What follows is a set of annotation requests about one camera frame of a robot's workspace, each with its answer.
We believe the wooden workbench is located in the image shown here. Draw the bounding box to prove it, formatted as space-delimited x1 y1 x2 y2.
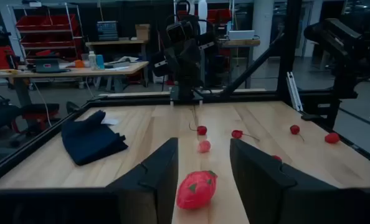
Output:
217 38 261 90

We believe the brown cardboard box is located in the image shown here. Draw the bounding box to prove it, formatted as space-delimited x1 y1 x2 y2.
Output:
135 23 151 41

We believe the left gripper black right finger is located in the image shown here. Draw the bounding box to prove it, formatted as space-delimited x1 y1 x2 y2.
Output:
230 138 338 224

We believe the white metal bracket strip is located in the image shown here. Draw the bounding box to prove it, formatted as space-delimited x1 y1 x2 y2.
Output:
285 71 305 112

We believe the black and red chair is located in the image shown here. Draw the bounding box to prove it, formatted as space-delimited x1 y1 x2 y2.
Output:
0 101 61 147

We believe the thin white cable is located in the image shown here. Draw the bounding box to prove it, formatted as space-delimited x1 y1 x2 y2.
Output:
31 80 54 128

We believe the blue-grey drawer organizer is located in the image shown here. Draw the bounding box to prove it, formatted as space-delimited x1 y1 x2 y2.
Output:
96 20 120 42

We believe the clear plastic bottle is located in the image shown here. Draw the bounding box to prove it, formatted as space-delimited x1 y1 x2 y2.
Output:
88 50 98 70

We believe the white cloth tag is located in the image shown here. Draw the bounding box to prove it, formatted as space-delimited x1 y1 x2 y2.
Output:
101 117 120 126

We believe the long wooden desk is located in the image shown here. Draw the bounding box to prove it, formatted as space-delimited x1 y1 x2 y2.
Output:
0 60 149 108

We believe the grey laptop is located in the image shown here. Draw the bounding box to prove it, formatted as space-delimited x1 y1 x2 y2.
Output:
33 58 70 74

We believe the black aluminium table frame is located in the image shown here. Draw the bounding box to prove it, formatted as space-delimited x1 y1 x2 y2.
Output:
0 0 370 189

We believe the red radish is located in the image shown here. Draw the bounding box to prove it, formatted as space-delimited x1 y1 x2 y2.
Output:
324 132 341 144

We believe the white flat box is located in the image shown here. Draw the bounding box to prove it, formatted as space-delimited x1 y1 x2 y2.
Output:
227 29 256 41

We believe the blue cup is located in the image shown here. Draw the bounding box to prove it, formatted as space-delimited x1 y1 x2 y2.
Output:
95 54 106 70

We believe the small wooden table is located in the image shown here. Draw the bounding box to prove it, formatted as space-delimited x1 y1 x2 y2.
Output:
85 39 150 63

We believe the dark red fruit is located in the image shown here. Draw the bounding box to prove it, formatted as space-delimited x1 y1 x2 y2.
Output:
189 123 208 136

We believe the black equipment on stand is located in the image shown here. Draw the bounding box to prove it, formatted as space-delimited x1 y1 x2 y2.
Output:
303 17 370 130

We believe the light pink sock ball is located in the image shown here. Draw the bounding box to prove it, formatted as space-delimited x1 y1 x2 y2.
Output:
197 140 212 154

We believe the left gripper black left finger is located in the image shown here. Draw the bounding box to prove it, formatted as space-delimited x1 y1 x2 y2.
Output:
106 138 179 224

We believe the navy blue folded cloth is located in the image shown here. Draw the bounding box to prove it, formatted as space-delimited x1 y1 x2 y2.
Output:
61 110 129 166

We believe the metal rack with red bins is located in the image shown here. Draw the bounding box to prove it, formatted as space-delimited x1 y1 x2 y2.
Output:
7 2 85 63

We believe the pink dragon fruit toy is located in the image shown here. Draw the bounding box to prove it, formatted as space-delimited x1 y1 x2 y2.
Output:
176 170 219 210

